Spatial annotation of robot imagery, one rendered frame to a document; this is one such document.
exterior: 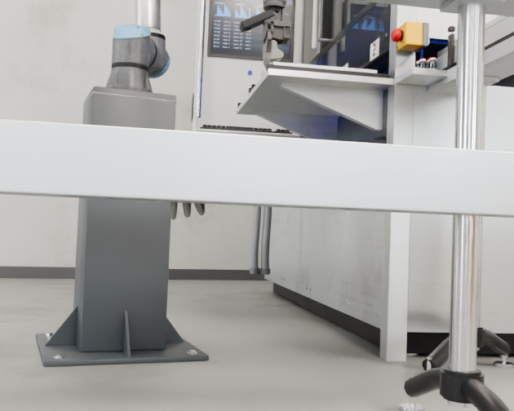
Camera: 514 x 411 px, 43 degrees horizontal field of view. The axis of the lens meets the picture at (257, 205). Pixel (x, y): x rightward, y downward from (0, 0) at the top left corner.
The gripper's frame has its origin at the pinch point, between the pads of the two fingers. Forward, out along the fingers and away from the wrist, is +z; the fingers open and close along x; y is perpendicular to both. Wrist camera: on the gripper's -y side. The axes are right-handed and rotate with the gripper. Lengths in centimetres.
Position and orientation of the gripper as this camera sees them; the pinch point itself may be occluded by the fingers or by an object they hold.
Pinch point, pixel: (265, 65)
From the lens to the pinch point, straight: 212.1
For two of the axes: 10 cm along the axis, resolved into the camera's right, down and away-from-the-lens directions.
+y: 9.8, 0.5, 1.7
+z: -0.4, 10.0, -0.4
